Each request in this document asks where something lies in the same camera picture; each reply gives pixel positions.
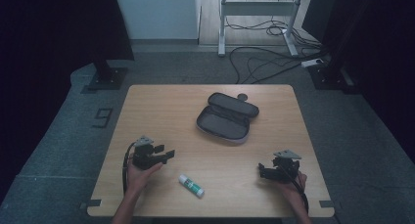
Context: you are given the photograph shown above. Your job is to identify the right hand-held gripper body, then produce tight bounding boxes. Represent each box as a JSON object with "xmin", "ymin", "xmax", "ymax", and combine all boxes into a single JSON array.
[{"xmin": 272, "ymin": 149, "xmax": 302, "ymax": 184}]

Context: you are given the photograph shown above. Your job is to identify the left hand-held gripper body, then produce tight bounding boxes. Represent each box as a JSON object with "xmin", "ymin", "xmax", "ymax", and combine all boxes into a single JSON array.
[{"xmin": 131, "ymin": 135, "xmax": 164, "ymax": 171}]

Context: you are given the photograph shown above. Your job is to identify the person's right hand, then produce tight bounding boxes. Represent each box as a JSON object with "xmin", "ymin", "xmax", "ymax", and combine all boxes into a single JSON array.
[{"xmin": 277, "ymin": 171, "xmax": 309, "ymax": 203}]

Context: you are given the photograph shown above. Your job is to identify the person's left hand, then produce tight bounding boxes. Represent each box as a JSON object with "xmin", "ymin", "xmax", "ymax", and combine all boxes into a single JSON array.
[{"xmin": 125, "ymin": 161, "xmax": 164, "ymax": 199}]

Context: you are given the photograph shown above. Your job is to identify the white and green glue stick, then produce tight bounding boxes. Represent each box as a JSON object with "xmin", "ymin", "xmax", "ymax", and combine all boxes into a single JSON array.
[{"xmin": 177, "ymin": 173, "xmax": 206, "ymax": 200}]

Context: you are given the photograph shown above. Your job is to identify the open grey pencil case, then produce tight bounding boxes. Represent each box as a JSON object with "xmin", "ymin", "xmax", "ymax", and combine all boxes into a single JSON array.
[{"xmin": 196, "ymin": 92, "xmax": 260, "ymax": 146}]

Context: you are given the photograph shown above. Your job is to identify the white power strip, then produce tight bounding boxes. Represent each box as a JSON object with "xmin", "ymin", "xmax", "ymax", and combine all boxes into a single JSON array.
[{"xmin": 300, "ymin": 58, "xmax": 325, "ymax": 68}]

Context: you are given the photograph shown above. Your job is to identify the black curtain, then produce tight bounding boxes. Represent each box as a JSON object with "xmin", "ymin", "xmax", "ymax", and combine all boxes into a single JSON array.
[
  {"xmin": 0, "ymin": 0, "xmax": 135, "ymax": 199},
  {"xmin": 301, "ymin": 0, "xmax": 415, "ymax": 163}
]

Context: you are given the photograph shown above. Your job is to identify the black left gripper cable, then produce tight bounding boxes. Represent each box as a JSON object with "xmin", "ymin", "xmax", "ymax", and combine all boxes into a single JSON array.
[{"xmin": 121, "ymin": 141, "xmax": 137, "ymax": 196}]

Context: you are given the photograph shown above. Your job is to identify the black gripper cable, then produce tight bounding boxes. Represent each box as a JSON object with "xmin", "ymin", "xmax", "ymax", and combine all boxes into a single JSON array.
[
  {"xmin": 279, "ymin": 164, "xmax": 310, "ymax": 214},
  {"xmin": 121, "ymin": 141, "xmax": 137, "ymax": 196}
]

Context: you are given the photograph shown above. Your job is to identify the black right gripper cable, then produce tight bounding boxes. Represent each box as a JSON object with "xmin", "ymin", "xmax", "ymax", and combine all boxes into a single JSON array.
[{"xmin": 279, "ymin": 164, "xmax": 310, "ymax": 214}]

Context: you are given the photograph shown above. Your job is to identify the black stand with base plate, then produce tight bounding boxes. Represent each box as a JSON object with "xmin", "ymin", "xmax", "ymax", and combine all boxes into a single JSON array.
[
  {"xmin": 86, "ymin": 51, "xmax": 129, "ymax": 91},
  {"xmin": 307, "ymin": 0, "xmax": 376, "ymax": 92}
]

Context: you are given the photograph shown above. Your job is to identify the black floor cables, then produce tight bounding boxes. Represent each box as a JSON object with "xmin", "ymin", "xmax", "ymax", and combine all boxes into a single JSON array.
[{"xmin": 224, "ymin": 0, "xmax": 327, "ymax": 85}]

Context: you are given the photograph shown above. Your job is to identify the white metal desk frame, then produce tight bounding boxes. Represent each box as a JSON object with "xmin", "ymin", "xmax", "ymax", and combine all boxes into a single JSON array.
[{"xmin": 217, "ymin": 0, "xmax": 306, "ymax": 58}]

